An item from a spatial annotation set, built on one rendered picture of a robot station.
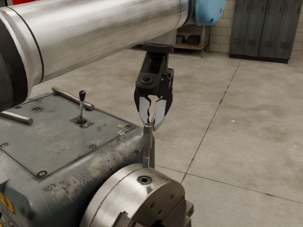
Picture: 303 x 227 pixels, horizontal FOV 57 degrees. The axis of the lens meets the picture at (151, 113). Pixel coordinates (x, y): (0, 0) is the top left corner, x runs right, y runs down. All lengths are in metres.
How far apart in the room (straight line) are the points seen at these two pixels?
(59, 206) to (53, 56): 0.51
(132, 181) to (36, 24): 0.53
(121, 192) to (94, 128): 0.30
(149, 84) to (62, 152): 0.38
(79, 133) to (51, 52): 0.66
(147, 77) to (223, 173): 2.30
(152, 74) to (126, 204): 0.31
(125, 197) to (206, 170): 2.16
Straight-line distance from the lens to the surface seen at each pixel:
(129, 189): 0.71
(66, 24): 0.28
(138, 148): 0.57
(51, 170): 0.77
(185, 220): 0.81
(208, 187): 2.63
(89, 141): 0.86
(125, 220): 0.68
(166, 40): 0.62
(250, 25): 6.53
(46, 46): 0.27
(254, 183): 2.78
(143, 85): 0.57
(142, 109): 0.67
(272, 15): 6.51
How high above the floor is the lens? 1.70
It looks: 27 degrees down
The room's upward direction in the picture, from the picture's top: straight up
